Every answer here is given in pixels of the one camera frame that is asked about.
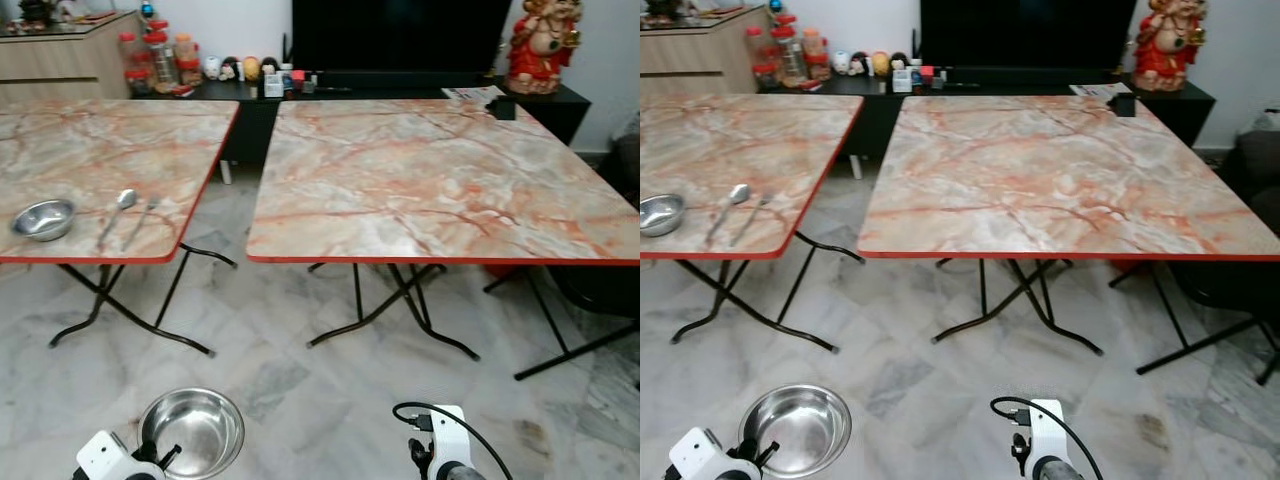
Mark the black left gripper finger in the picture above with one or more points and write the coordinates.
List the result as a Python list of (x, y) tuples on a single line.
[(170, 456), (768, 453)]

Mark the large steel bowl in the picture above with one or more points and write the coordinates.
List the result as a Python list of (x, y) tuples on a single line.
[(800, 428), (200, 430)]

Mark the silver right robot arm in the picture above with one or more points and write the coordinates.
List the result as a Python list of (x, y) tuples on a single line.
[(1062, 470), (465, 473)]

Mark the black metal folding legs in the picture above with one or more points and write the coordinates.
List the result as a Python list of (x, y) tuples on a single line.
[(575, 350), (1200, 348)]

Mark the steel fork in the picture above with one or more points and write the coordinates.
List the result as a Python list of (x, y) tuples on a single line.
[(764, 199), (150, 206)]

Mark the small steel bowl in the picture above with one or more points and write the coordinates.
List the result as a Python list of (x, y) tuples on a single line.
[(42, 222), (660, 215)]

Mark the steel spoon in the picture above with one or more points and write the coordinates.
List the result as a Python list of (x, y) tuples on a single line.
[(126, 198), (739, 193)]

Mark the red-rimmed marble folding table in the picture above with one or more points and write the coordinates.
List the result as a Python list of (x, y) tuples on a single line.
[(430, 180), (740, 145), (100, 150), (1050, 175)]

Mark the small black box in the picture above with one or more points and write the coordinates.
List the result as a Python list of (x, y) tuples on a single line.
[(1127, 104), (503, 108)]

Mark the printed paper sheet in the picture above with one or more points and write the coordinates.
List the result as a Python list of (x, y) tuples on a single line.
[(465, 93), (1092, 89)]

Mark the dark upholstered chair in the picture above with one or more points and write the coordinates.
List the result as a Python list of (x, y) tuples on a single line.
[(1258, 165)]

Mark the black television console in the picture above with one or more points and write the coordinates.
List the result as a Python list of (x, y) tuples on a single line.
[(1185, 102), (560, 105)]

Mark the small white carton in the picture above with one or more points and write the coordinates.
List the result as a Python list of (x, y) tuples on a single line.
[(902, 81), (273, 86)]

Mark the small white figurine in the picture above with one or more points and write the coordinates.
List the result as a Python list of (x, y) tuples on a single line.
[(841, 63), (212, 68)]

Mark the short red-lidded clear jar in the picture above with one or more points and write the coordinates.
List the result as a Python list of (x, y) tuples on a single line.
[(132, 62), (760, 58)]

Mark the small yellow figurine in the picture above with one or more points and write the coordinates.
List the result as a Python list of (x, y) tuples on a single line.
[(879, 64), (250, 68)]

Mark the tall red-lidded clear jar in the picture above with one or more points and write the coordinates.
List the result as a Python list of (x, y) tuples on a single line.
[(790, 55), (157, 60)]

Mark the orange-filled clear jar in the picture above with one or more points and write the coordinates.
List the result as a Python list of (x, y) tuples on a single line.
[(814, 55), (187, 60)]

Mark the beige wooden cabinet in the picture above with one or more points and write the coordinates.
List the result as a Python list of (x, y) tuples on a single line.
[(700, 55), (60, 62)]

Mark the black flat television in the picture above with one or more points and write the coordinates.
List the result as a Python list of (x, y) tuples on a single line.
[(1030, 32), (400, 35)]

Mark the red seated figure statue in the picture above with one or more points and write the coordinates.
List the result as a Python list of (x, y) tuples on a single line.
[(1165, 48), (540, 50)]

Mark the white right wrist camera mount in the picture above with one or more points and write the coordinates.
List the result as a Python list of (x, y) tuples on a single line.
[(448, 435), (1045, 430)]

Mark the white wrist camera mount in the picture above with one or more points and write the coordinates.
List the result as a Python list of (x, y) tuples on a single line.
[(448, 435), (103, 455), (1045, 430), (695, 453)]

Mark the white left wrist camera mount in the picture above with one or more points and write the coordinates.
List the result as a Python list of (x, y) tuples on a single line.
[(103, 455), (695, 453)]

